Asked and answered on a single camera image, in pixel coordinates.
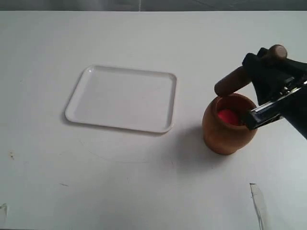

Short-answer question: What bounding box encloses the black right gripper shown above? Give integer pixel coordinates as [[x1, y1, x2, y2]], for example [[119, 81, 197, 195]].
[[242, 47, 307, 139]]

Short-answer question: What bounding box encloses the brown wooden pestle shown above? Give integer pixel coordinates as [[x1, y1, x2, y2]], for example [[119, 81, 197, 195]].
[[214, 44, 288, 97]]

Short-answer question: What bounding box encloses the red ball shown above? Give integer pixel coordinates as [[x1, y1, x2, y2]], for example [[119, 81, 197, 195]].
[[217, 109, 240, 126]]

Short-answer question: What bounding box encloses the brown wooden mortar bowl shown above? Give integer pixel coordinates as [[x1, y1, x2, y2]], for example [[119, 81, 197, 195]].
[[202, 93, 257, 155]]

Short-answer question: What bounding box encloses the white rectangular plastic tray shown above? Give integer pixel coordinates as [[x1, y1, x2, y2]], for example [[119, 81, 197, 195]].
[[65, 65, 177, 134]]

